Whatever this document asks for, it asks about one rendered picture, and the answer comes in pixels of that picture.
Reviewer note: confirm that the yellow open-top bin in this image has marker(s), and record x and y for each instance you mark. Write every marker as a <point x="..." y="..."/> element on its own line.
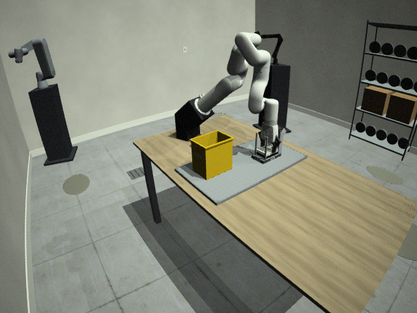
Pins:
<point x="212" y="154"/>

